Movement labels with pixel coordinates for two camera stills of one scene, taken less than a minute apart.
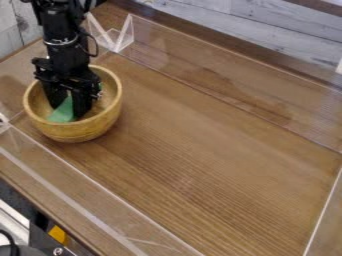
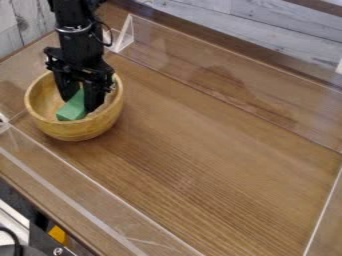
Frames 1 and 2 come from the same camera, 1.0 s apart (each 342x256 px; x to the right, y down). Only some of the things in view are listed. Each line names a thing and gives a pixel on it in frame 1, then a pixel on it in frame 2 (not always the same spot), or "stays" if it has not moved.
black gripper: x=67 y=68 -> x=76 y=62
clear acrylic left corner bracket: x=4 y=124 stays
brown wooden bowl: x=88 y=126 stays
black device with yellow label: x=49 y=238 stays
